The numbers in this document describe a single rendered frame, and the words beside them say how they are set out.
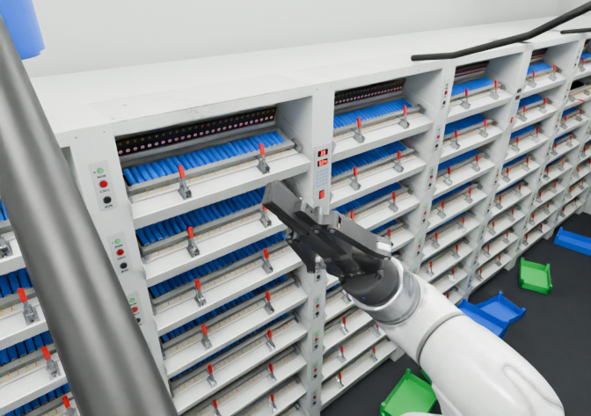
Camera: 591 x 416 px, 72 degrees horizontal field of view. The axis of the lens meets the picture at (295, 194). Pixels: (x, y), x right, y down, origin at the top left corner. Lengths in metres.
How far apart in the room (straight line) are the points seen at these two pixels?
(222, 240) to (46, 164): 1.16
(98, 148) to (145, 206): 0.21
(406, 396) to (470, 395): 2.01
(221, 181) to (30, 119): 1.06
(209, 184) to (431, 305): 0.78
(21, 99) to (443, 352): 0.54
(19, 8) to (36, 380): 1.18
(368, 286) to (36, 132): 0.45
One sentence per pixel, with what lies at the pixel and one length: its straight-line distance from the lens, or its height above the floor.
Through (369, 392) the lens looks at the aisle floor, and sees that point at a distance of 2.58.
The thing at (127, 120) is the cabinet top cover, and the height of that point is 1.76.
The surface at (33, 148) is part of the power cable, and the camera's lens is 0.18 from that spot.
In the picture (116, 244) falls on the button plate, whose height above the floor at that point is 1.45.
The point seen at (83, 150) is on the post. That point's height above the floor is 1.72.
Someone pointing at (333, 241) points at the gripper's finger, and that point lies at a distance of 0.49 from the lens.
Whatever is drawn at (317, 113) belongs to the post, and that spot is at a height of 1.67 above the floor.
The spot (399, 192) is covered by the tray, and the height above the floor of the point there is 1.17.
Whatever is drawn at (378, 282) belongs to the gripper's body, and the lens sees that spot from 0.56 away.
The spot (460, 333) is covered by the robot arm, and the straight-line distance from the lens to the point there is 0.61.
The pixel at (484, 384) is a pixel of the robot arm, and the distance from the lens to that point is 0.59.
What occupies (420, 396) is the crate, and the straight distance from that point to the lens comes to 2.62.
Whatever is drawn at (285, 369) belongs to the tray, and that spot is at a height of 0.53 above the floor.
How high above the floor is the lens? 2.06
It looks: 28 degrees down
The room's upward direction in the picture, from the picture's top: straight up
